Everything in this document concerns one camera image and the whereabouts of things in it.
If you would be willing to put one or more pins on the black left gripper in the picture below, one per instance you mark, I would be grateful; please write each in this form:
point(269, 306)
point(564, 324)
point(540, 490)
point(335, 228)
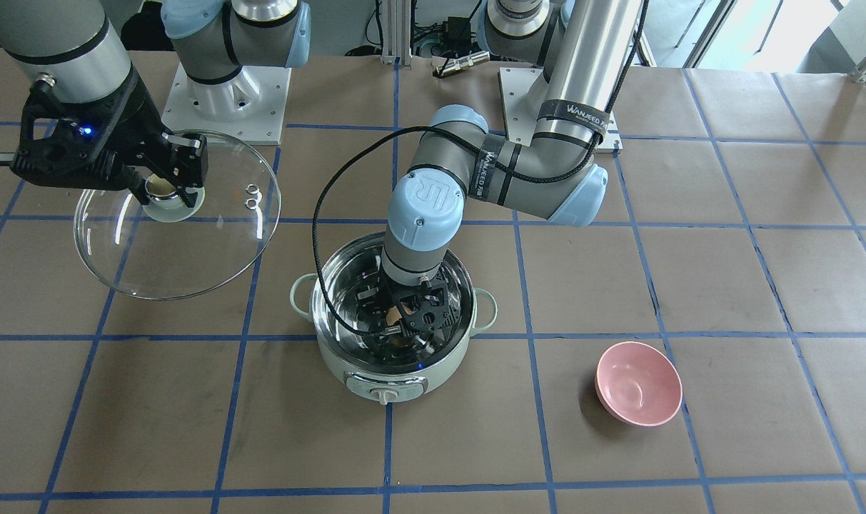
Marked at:
point(368, 298)

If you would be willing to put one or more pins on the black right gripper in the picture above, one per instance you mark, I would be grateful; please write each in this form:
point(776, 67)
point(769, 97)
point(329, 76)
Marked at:
point(131, 123)

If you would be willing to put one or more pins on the brown egg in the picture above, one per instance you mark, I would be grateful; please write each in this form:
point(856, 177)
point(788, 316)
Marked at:
point(395, 313)

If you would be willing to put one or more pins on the glass pot lid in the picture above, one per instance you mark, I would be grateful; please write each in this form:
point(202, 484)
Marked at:
point(165, 250)

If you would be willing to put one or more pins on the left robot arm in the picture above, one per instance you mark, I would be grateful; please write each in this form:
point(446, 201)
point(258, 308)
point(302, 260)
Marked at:
point(584, 49)

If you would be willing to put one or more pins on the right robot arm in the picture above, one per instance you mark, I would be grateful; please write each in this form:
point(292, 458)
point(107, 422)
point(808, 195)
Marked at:
point(74, 46)

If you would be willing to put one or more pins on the pale green cooking pot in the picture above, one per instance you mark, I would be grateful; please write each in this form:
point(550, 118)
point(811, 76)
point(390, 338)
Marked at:
point(384, 341)

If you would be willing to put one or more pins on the pink bowl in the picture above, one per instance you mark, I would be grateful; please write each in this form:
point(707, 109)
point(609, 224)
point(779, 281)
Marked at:
point(638, 385)

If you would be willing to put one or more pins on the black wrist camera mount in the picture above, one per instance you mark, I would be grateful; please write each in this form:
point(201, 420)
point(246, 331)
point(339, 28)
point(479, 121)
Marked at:
point(71, 145)

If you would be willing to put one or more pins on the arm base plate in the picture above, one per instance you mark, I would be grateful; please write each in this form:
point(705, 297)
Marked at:
point(525, 105)
point(250, 107)

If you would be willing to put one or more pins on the aluminium frame post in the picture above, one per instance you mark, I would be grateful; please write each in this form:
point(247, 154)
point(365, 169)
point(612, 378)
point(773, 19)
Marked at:
point(397, 33)

